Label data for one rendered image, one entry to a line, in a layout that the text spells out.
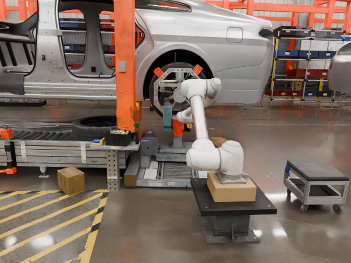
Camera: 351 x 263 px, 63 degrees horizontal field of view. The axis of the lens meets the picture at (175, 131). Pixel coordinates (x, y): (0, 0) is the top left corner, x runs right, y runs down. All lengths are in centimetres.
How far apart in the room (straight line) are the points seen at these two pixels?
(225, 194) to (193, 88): 82
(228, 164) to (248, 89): 146
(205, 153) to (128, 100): 107
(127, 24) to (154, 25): 56
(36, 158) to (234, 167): 204
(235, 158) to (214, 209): 36
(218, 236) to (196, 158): 60
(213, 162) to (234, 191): 25
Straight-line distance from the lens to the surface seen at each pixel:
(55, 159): 314
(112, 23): 678
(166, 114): 293
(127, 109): 271
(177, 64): 308
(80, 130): 311
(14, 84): 361
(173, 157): 321
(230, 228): 215
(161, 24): 317
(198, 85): 223
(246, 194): 203
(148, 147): 294
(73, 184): 277
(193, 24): 317
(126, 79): 267
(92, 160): 302
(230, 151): 195
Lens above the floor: 125
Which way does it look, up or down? 15 degrees down
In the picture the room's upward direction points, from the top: 1 degrees clockwise
